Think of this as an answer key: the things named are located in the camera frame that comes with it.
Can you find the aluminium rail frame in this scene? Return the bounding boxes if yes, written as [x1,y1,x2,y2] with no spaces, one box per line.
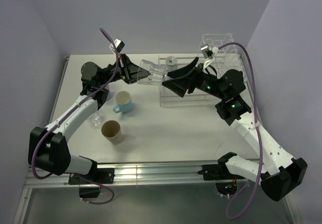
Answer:
[25,158,267,188]

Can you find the grey-blue ceramic cup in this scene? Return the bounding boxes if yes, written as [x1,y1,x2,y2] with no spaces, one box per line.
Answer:
[165,56,178,71]

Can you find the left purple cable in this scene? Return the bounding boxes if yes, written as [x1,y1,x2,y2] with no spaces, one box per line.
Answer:
[31,27,124,181]

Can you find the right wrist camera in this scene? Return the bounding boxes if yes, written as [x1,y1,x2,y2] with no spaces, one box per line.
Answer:
[200,44,219,70]

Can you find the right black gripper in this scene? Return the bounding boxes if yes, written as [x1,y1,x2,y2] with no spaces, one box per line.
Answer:
[162,56,227,100]

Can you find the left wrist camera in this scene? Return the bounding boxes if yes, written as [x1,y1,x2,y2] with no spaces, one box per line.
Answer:
[109,38,125,54]

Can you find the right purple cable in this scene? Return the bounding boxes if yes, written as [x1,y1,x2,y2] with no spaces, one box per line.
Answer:
[217,42,265,221]

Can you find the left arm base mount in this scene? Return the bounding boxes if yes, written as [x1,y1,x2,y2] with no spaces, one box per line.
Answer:
[68,168,115,185]

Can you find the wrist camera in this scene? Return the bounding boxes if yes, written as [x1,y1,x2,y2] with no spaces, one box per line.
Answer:
[200,44,219,70]
[109,38,125,54]

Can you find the purple plastic cup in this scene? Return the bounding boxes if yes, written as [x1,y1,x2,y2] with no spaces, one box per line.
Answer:
[104,85,112,102]

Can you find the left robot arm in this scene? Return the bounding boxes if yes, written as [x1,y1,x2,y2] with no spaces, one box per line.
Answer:
[28,54,150,183]

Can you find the clear faceted glass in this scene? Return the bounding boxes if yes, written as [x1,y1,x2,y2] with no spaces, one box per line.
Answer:
[137,59,168,86]

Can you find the light blue mug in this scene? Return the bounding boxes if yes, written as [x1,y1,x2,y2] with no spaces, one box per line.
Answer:
[113,91,133,113]

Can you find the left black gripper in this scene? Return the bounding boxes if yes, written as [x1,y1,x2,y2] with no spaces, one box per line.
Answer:
[98,54,152,87]

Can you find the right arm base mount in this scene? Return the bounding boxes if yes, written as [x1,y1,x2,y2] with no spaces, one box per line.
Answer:
[197,164,223,181]

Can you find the beige paper cup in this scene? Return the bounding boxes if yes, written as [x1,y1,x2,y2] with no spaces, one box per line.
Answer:
[101,120,123,144]

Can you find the purple cable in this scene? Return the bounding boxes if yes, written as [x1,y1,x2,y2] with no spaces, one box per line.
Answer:
[31,27,124,181]
[217,42,265,221]

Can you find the clear glass near left arm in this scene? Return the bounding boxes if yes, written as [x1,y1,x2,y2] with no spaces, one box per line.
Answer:
[87,112,103,126]

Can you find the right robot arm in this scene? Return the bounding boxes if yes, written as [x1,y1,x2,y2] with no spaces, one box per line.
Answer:
[162,57,307,201]

